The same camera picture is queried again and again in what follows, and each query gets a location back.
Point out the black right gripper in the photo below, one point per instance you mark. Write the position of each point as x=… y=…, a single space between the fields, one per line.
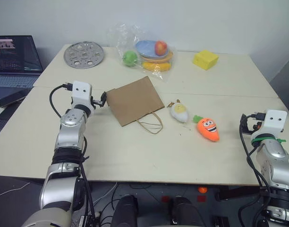
x=247 y=126

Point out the green zip tie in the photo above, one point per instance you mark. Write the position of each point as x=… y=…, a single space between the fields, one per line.
x=265 y=139

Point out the orange plate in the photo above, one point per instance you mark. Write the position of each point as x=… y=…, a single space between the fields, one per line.
x=169 y=56

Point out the dark rounded shape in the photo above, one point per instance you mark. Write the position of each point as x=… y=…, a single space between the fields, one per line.
x=124 y=210
x=185 y=211

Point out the brown paper bag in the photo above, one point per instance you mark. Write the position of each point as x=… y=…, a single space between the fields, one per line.
x=132 y=101

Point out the round metal steamer plate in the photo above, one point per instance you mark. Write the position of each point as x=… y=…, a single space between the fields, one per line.
x=83 y=55

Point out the clear plastic bag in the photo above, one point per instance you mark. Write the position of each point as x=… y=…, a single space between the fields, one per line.
x=121 y=35

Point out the green toy apple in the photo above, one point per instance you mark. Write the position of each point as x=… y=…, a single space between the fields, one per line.
x=129 y=58

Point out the yellow cheese block toy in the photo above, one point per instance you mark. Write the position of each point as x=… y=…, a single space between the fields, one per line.
x=205 y=60

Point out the white egg plush toy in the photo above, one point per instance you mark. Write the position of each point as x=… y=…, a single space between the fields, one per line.
x=180 y=112

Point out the black flat device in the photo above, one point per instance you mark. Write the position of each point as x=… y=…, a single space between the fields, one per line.
x=13 y=97

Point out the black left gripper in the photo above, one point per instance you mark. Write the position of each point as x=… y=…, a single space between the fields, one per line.
x=96 y=102

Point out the orange round button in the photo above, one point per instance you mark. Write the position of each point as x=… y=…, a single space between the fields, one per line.
x=202 y=189

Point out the red toy apple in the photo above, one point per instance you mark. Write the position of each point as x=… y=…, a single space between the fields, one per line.
x=161 y=48

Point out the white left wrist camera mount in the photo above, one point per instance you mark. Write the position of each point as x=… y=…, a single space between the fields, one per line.
x=81 y=93

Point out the orange carrot plush toy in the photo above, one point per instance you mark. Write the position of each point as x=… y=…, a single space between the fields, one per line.
x=208 y=128

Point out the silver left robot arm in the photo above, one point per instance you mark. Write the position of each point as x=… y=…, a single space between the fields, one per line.
x=69 y=142

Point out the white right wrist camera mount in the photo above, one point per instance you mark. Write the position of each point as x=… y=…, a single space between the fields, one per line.
x=273 y=123

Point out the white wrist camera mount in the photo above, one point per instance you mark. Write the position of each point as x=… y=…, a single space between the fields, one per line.
x=81 y=93
x=273 y=123

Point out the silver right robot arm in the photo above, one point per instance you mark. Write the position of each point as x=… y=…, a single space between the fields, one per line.
x=276 y=163

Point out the dark open laptop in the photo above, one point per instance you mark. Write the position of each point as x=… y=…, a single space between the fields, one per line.
x=14 y=56

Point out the yellow toy banana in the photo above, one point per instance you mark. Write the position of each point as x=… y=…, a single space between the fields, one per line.
x=156 y=66

